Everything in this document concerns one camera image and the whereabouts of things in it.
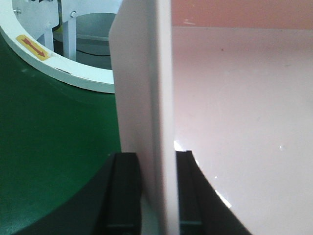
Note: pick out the pink plastic bin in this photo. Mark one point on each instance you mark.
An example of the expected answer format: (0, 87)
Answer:
(232, 81)

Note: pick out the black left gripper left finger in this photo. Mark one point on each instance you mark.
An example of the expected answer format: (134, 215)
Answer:
(73, 201)

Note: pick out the green circular conveyor belt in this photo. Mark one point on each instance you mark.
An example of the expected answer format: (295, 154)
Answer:
(53, 138)

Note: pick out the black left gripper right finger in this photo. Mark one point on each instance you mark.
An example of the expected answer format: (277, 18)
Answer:
(201, 210)

